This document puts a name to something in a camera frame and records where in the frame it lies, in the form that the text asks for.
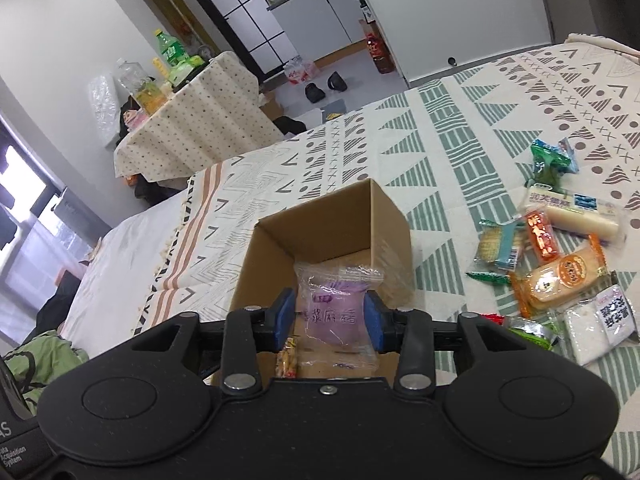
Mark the brown cardboard box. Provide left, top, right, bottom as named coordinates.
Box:
left=229, top=180, right=414, bottom=390

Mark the green snack packet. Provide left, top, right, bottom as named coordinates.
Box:
left=530, top=140, right=572, bottom=191

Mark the blue snack packet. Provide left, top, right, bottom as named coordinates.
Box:
left=558, top=138, right=579, bottom=174

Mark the clear plastic bottle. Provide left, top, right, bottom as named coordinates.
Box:
left=116, top=58, right=148, bottom=96

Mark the small red orange packet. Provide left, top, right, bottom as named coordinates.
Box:
left=524, top=209, right=560, bottom=264

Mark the teal cracker packet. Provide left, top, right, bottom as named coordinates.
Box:
left=476, top=219, right=525, bottom=271

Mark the purple mochi snack packet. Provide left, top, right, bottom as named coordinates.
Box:
left=294, top=262, right=384, bottom=377

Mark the white black labelled packet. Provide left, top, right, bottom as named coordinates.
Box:
left=563, top=284, right=638, bottom=365

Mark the green soda bottle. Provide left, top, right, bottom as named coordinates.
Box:
left=154, top=29, right=189, bottom=67

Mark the orange bread snack packet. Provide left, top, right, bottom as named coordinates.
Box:
left=509, top=234, right=608, bottom=318

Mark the long white roll snack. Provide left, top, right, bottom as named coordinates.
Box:
left=521, top=185, right=626, bottom=244

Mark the white kitchen cabinet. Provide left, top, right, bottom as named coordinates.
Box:
left=270, top=0, right=366, bottom=61

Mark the red oil bottle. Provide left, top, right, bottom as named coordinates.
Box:
left=367, top=34, right=395, bottom=74

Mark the dotted cloth covered table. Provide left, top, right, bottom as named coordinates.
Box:
left=114, top=51, right=282, bottom=182

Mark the yellow nut packet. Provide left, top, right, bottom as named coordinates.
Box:
left=276, top=337, right=298, bottom=379

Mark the patterned bed blanket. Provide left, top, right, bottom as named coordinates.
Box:
left=130, top=32, right=640, bottom=411

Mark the black slipper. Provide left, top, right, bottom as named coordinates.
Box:
left=326, top=72, right=348, bottom=92
left=305, top=82, right=326, bottom=104

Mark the black slipper left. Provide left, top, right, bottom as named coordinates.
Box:
left=305, top=82, right=326, bottom=104

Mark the red green small packet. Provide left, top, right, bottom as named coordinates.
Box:
left=483, top=313, right=561, bottom=350

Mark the pink water bottle pack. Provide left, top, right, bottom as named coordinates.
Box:
left=283, top=55, right=319, bottom=84

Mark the black slipper right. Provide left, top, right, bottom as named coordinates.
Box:
left=326, top=72, right=348, bottom=92

